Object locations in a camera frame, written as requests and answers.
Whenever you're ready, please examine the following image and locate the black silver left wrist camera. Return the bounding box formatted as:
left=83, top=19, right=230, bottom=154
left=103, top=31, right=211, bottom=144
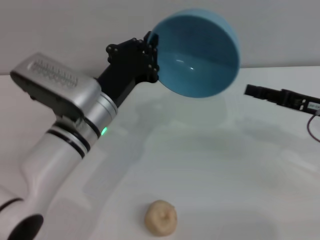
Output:
left=9, top=52, right=102, bottom=124

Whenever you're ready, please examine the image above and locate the beige egg yolk pastry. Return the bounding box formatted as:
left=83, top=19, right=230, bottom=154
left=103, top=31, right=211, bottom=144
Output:
left=144, top=199, right=179, bottom=237

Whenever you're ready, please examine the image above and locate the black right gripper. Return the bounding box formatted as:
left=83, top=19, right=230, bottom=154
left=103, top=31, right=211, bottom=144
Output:
left=243, top=84, right=320, bottom=114

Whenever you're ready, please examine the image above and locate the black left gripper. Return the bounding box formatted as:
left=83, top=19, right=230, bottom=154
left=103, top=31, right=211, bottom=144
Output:
left=95, top=30, right=160, bottom=107

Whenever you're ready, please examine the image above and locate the blue bowl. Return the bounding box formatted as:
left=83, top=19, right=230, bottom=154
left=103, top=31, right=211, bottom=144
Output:
left=148, top=8, right=242, bottom=99

